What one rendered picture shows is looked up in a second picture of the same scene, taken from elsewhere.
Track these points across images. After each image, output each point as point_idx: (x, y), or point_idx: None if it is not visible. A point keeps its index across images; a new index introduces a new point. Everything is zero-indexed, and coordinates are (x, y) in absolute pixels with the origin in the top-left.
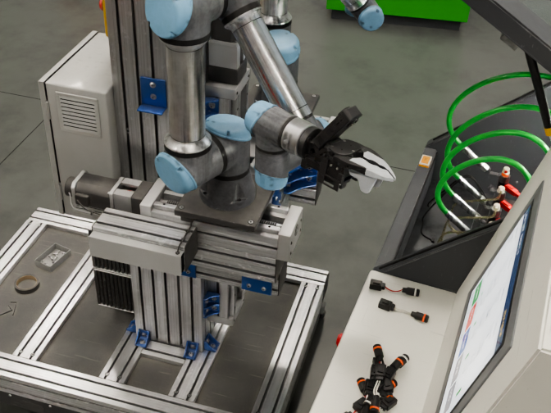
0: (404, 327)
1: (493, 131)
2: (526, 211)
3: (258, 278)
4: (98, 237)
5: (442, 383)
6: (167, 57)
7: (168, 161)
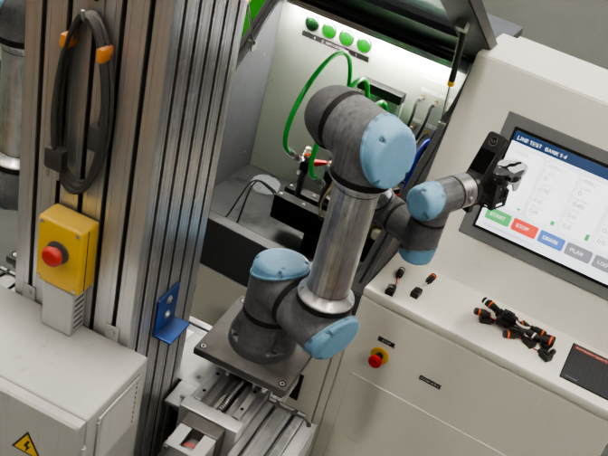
0: (439, 292)
1: None
2: (516, 137)
3: (290, 392)
4: None
5: (544, 279)
6: (364, 211)
7: (350, 323)
